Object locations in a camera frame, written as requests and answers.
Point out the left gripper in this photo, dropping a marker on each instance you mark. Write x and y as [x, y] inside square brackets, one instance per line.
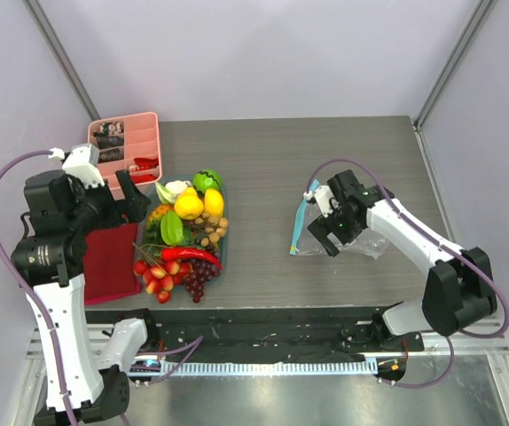
[133, 209]

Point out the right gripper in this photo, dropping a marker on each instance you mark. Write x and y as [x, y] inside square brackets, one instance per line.
[332, 228]

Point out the clear zip top bag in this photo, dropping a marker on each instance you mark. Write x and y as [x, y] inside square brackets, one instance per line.
[304, 243]

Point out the green starfruit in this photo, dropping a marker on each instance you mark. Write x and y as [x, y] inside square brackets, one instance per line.
[172, 229]

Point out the yellow pear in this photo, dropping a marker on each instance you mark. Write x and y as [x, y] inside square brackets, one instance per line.
[188, 205]

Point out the red chili pepper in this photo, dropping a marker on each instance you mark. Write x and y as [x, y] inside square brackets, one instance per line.
[181, 253]

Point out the brown longan bunch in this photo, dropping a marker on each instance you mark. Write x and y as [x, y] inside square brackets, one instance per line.
[210, 229]

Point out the purple grape bunch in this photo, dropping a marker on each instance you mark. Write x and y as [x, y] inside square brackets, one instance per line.
[202, 273]

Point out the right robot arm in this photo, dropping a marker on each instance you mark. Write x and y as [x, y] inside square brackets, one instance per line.
[457, 292]

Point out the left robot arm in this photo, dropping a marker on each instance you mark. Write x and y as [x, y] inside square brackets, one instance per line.
[81, 387]

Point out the teal food tray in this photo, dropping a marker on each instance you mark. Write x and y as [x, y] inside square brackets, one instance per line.
[149, 244]

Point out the orange pineapple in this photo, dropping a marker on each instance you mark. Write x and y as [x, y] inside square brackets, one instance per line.
[155, 217]

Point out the white cauliflower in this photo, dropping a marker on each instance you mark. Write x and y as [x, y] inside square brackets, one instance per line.
[168, 193]

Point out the red cloth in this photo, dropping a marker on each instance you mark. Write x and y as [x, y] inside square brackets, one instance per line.
[108, 265]

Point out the pink compartment organizer box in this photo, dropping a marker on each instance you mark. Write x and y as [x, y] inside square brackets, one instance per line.
[131, 143]

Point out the yellow lemon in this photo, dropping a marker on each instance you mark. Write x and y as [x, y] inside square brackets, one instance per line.
[213, 202]

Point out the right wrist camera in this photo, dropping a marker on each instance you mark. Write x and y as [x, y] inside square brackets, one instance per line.
[323, 197]

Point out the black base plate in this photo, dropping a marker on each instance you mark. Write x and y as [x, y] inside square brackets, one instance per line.
[273, 335]

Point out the white cable duct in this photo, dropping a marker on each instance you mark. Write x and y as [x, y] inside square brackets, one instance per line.
[192, 369]

